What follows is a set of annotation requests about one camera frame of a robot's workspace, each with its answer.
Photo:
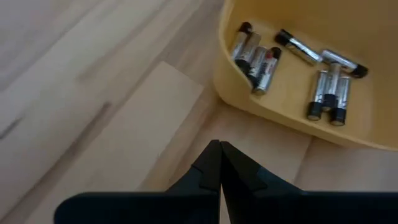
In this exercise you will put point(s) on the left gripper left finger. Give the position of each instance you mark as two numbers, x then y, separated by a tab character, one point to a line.
206	174

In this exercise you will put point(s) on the yellow plastic bin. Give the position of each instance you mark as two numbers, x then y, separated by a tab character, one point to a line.
357	31

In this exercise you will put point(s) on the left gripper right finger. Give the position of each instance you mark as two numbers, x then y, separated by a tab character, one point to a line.
242	177

